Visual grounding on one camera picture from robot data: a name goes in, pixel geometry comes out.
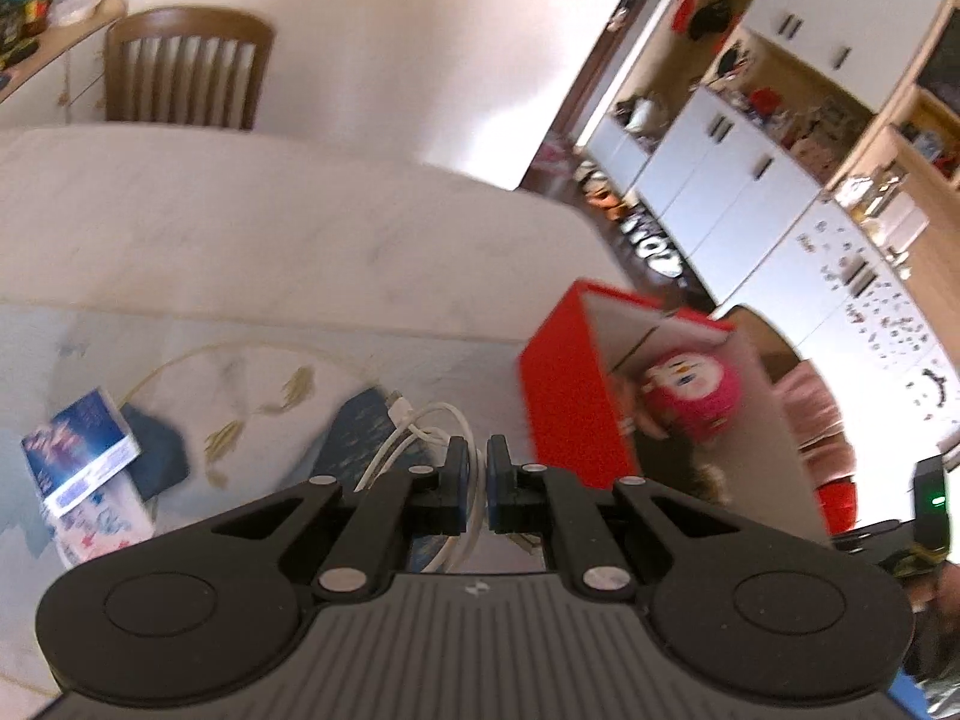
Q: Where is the blue patterned table mat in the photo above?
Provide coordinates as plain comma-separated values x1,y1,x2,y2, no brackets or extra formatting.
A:
2,304,532,718

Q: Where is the white sideboard with clutter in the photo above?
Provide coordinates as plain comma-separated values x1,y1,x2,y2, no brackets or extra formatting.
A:
2,0,127,128

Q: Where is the pink plush toy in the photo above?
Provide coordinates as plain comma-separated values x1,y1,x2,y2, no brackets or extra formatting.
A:
640,349,742,444

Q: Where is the white wall cabinet unit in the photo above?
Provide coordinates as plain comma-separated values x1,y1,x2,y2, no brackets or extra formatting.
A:
581,0,958,457

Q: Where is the blue tissue pack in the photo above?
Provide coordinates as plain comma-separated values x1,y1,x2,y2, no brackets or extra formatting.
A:
21,388,140,517

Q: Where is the dark blue cloth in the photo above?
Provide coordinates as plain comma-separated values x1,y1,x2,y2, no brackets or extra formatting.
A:
121,403,190,500

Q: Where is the brown wooden chair far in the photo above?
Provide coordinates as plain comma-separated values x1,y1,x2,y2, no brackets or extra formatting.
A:
104,5,275,132

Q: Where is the red white cardboard box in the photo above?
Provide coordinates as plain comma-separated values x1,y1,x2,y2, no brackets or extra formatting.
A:
517,280,830,544

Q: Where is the red cloth on chair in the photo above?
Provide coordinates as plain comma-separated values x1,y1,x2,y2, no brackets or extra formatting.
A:
817,478,857,536

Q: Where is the pink scarf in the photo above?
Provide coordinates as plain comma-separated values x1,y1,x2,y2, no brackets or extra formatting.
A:
773,361,856,488

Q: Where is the wooden chair with scarf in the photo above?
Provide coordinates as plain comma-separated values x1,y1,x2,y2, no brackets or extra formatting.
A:
721,305,800,383

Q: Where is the white USB cable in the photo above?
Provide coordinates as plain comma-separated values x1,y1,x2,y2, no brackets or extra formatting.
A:
351,391,482,575

